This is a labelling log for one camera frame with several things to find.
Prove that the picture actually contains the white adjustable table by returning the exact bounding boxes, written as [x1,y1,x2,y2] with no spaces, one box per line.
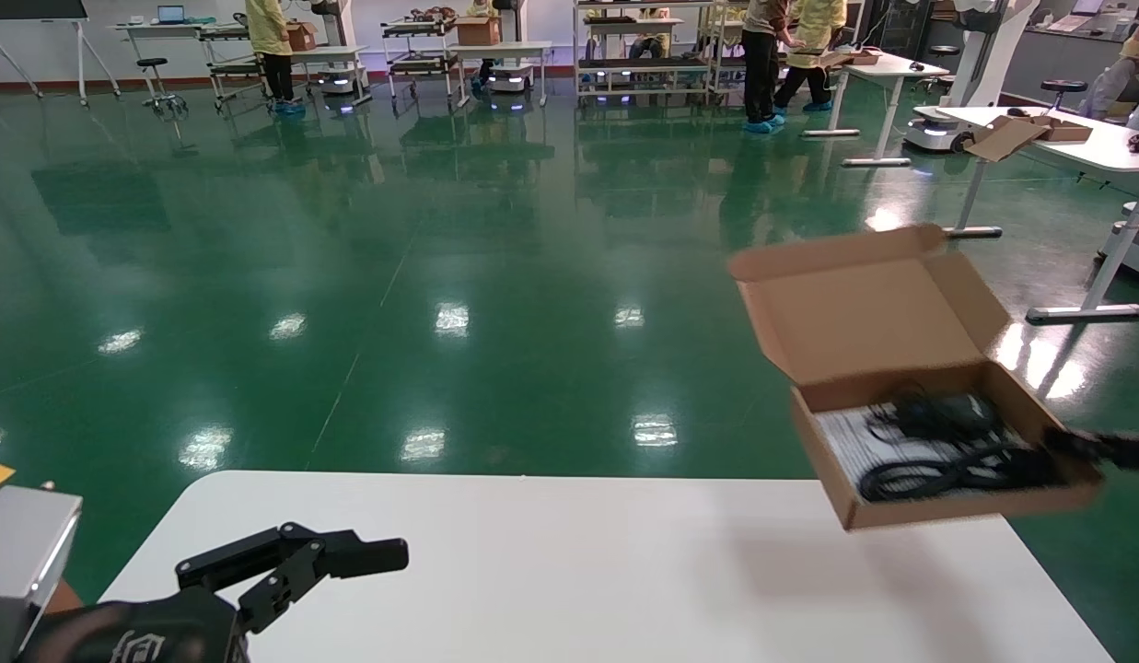
[449,41,553,108]
[210,44,373,110]
[802,51,949,169]
[914,104,1139,325]

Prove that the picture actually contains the black power adapter with cable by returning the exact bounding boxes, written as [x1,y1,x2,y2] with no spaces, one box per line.
[859,442,1065,504]

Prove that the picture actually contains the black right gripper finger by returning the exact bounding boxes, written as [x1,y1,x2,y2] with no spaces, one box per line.
[1046,426,1139,477]

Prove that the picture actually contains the person brown shirt black trousers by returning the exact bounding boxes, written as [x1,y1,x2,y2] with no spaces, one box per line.
[740,0,793,135]

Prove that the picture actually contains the metal shelf rack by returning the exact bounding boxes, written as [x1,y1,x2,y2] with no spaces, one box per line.
[574,0,726,108]
[712,0,866,99]

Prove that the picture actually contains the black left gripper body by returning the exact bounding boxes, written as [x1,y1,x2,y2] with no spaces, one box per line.
[17,589,252,663]

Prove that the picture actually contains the seated person grey trousers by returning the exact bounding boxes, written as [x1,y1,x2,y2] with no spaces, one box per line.
[1083,18,1139,128]

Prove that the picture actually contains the person yellow coat black trousers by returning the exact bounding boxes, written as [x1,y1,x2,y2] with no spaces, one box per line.
[773,0,849,114]
[245,0,308,116]

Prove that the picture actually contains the brown cardboard storage box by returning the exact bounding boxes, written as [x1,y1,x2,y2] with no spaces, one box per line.
[727,224,1104,532]

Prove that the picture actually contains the white desk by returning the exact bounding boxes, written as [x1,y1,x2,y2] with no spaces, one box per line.
[113,18,248,102]

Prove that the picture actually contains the metal trolley cart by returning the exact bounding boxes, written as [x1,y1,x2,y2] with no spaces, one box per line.
[380,7,459,104]

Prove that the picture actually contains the crouching person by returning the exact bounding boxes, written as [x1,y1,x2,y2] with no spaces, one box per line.
[624,9,673,62]

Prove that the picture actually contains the black stool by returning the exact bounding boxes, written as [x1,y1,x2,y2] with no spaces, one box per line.
[1042,78,1087,113]
[926,44,962,95]
[134,57,189,119]

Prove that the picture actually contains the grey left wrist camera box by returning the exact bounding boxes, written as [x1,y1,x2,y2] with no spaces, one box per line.
[0,486,84,663]

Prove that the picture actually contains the white instruction sheet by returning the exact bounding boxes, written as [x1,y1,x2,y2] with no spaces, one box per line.
[813,401,1003,484]

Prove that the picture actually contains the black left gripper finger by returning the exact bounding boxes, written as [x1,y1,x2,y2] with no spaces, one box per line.
[176,522,360,592]
[236,538,410,636]

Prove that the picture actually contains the black board on stand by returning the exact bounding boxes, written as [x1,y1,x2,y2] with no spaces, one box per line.
[0,0,123,110]

